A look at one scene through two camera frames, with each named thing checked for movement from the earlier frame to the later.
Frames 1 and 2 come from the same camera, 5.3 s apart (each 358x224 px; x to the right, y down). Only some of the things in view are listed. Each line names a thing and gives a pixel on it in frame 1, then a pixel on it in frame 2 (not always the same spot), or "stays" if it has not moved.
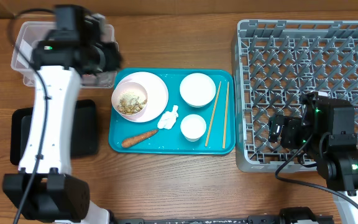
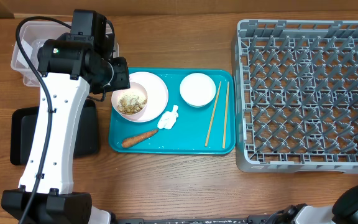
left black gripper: (112, 58) -> (123, 79)
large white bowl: (197, 89) stays
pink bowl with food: (129, 100) stays
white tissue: (168, 119) stays
